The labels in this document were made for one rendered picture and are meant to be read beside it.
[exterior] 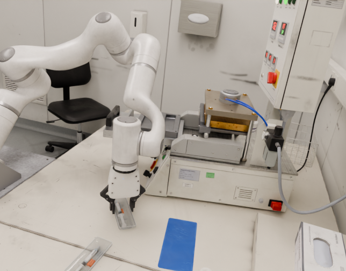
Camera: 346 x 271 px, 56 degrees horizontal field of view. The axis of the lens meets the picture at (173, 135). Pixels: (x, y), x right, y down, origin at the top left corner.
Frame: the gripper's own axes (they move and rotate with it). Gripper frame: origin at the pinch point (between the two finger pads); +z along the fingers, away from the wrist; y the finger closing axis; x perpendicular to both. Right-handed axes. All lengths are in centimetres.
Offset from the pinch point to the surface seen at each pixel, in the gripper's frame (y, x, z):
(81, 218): -13.3, 0.7, 3.3
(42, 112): -31, 250, 57
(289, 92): 51, -7, -43
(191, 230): 20.8, -12.7, 3.3
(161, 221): 12.4, -6.4, 3.4
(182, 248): 14.9, -20.0, 3.3
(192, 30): 83, 153, -44
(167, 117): 24.5, 31.3, -19.8
